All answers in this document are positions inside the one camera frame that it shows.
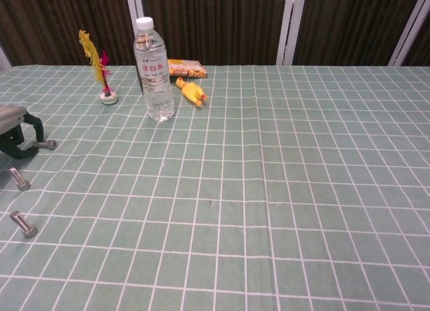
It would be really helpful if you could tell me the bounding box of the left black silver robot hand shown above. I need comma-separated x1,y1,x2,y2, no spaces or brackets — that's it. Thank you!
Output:
0,105,45,160

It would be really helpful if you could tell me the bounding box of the steel bolt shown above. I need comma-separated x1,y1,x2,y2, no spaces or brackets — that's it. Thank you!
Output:
9,210,38,239
7,167,31,191
32,139,58,150

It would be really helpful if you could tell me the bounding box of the yellow pink feather shuttlecock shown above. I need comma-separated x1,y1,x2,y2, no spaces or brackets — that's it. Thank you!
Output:
78,29,119,105

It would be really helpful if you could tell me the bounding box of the clear plastic water bottle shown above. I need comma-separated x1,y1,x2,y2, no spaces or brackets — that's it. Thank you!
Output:
133,17,175,122

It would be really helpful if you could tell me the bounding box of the yellow black snack box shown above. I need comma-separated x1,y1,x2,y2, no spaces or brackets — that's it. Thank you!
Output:
167,58,208,79

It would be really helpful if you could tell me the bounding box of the yellow rubber chicken toy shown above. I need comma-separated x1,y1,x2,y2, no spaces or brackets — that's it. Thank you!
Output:
175,77,209,107

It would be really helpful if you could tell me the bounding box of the green checked tablecloth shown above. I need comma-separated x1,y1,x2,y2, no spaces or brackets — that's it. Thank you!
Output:
0,64,430,311

